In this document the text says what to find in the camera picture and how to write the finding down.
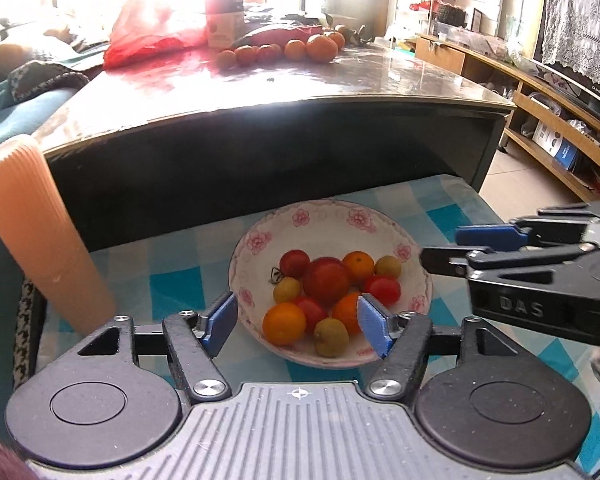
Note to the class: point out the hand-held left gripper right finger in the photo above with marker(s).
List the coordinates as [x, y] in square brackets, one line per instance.
[374, 326]

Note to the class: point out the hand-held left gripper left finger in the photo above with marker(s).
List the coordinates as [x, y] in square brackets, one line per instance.
[221, 320]

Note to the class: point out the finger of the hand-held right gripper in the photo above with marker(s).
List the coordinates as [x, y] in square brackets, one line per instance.
[445, 260]
[485, 236]

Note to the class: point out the small orange citrus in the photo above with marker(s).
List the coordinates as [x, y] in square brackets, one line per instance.
[283, 324]
[345, 312]
[358, 265]

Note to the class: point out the red cherry tomato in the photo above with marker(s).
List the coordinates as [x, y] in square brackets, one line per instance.
[314, 312]
[385, 290]

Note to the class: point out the brown longan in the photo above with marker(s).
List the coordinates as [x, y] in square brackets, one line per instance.
[286, 290]
[331, 338]
[387, 266]

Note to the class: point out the large red tomato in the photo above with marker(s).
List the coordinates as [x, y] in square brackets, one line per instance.
[326, 280]

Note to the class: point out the cherry tomato with dry stem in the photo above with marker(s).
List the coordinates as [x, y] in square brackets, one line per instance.
[295, 261]

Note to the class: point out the white floral plate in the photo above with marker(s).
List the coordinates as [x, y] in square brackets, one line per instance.
[325, 225]

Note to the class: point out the blue checkered tablecloth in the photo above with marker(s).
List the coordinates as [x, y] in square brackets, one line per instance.
[180, 270]

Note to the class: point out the blue box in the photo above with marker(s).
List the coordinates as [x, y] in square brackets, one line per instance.
[566, 154]

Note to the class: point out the white printed box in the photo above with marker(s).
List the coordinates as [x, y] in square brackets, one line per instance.
[547, 135]

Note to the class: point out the black television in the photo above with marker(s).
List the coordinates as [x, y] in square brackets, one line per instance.
[575, 91]

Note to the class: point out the dark coffee table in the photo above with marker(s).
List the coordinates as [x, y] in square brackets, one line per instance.
[280, 150]

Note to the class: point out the wooden cabinet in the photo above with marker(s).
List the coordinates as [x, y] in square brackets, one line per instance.
[480, 55]

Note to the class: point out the pink ribbed cup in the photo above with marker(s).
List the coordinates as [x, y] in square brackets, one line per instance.
[45, 235]

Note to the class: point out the white lace cloth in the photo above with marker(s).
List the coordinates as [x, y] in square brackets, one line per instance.
[580, 30]

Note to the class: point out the row of tangerines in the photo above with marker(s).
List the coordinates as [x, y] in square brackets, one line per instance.
[322, 47]

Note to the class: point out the maroon fuzzy sleeve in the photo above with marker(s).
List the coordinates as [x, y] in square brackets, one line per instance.
[0, 460]

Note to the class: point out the red plastic bag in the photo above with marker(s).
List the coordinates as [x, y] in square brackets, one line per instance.
[145, 35]

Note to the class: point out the teal blanket with houndstooth trim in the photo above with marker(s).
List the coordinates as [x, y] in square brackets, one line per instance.
[10, 110]

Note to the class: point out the dark knit cushion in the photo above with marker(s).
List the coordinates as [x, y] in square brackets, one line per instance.
[45, 77]

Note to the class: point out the white box with red label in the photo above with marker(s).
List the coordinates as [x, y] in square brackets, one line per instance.
[224, 20]

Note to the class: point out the mustard pillow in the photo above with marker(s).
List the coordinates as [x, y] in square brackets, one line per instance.
[62, 35]

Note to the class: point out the grey-green sofa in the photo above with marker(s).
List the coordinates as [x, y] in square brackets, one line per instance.
[2, 57]

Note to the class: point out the small picture frame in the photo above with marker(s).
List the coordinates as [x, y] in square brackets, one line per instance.
[477, 20]

